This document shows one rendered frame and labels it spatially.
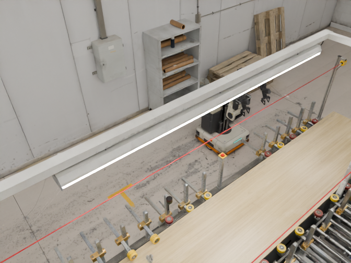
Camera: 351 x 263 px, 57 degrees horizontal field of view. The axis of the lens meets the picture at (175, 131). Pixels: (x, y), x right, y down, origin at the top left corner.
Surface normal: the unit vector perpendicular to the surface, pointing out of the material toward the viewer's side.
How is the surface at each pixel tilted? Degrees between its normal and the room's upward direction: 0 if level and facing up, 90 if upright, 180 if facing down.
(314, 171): 0
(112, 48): 90
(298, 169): 0
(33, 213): 0
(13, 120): 90
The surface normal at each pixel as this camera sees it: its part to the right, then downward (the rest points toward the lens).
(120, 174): -0.01, -0.77
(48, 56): 0.63, 0.49
